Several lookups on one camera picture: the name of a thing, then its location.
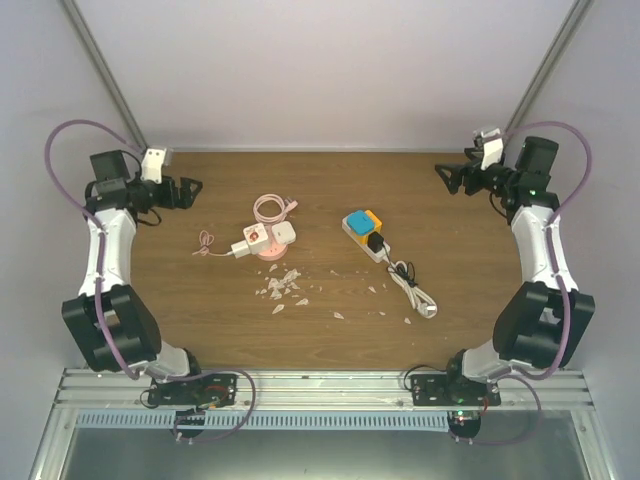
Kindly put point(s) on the left aluminium corner post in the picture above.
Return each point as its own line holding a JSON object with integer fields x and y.
{"x": 100, "y": 65}

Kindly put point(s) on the aluminium front rail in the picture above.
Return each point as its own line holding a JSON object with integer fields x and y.
{"x": 281, "y": 390}

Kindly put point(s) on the aluminium corner post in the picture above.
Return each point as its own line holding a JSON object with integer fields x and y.
{"x": 100, "y": 65}
{"x": 562, "y": 39}

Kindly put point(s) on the right aluminium corner post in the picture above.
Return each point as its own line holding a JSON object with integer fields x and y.
{"x": 562, "y": 39}

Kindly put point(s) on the pink round power socket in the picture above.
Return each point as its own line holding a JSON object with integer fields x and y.
{"x": 275, "y": 252}

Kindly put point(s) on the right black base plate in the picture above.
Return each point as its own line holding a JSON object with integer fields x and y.
{"x": 431, "y": 387}

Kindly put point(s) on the white power strip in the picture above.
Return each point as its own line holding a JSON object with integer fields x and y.
{"x": 361, "y": 241}

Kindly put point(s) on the white square charger plug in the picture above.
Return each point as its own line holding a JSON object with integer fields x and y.
{"x": 283, "y": 233}

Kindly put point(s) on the black charger plug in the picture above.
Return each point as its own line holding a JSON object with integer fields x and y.
{"x": 375, "y": 242}

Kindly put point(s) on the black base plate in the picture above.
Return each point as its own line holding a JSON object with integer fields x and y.
{"x": 431, "y": 387}
{"x": 214, "y": 391}

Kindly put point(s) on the yellow plug adapter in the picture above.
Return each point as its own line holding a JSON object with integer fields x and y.
{"x": 376, "y": 221}

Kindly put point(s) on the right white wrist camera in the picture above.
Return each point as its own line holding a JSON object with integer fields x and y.
{"x": 490, "y": 141}

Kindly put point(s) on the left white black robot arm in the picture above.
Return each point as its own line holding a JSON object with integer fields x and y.
{"x": 112, "y": 327}

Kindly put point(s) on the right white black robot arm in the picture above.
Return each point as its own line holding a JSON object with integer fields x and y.
{"x": 540, "y": 328}

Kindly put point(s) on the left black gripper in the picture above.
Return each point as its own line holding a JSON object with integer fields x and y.
{"x": 187, "y": 202}

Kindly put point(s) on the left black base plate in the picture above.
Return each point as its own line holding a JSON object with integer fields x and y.
{"x": 214, "y": 391}

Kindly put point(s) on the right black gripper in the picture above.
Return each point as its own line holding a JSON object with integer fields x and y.
{"x": 457, "y": 172}

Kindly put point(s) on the white cube socket tiger sticker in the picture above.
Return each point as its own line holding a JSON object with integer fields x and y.
{"x": 257, "y": 238}

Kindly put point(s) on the blue plug adapter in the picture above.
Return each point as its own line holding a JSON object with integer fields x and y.
{"x": 360, "y": 223}

